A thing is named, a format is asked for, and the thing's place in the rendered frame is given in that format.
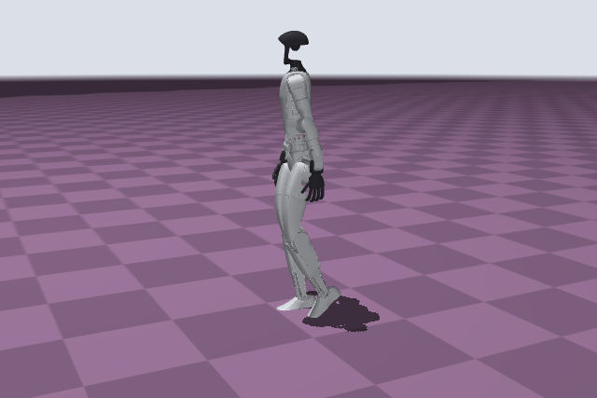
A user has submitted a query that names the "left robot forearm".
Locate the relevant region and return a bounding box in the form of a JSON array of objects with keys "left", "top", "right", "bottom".
[{"left": 302, "top": 117, "right": 324, "bottom": 171}]

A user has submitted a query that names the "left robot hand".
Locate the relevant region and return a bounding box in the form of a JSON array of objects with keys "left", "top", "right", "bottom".
[{"left": 301, "top": 160, "right": 325, "bottom": 202}]

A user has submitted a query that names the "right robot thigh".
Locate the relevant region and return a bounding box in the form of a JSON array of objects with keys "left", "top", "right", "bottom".
[{"left": 275, "top": 162, "right": 305, "bottom": 239}]

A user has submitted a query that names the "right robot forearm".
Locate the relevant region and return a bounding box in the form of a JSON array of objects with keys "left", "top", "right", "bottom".
[{"left": 281, "top": 134, "right": 296, "bottom": 160}]

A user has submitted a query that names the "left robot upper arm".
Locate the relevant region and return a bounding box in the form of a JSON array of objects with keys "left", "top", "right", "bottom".
[{"left": 286, "top": 75, "right": 314, "bottom": 133}]

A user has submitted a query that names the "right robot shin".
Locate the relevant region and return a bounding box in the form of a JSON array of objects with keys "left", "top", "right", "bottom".
[{"left": 282, "top": 233, "right": 307, "bottom": 300}]

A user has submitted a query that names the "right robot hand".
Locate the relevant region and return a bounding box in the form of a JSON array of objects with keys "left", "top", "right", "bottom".
[{"left": 272, "top": 150, "right": 287, "bottom": 186}]

